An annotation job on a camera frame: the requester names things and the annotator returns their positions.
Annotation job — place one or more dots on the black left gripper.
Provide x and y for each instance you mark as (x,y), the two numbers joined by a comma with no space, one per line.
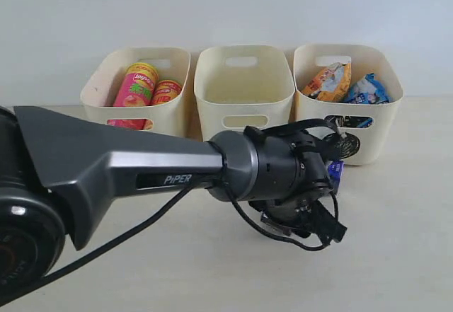
(291,168)

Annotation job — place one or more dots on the white and blue milk carton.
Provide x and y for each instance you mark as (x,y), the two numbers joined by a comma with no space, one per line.
(335,171)

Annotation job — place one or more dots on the orange snack bag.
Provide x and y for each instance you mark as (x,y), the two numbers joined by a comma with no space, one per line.
(331,84)

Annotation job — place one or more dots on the blue snack bag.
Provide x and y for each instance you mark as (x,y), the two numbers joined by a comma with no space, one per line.
(367,91)

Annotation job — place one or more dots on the yellow chips can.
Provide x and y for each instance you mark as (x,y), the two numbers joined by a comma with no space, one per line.
(165,92)

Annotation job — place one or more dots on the pink chips can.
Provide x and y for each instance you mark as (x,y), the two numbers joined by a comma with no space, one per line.
(138,86)

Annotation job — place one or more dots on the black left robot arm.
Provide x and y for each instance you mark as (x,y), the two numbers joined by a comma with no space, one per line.
(60,175)

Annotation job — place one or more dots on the cream bin with circle mark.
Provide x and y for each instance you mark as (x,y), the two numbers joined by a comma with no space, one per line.
(366,143)

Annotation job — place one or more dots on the cream bin with square mark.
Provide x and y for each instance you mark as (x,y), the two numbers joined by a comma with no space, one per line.
(241,85)

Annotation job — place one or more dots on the cream bin with triangle mark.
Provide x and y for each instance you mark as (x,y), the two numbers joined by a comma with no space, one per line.
(100,91)

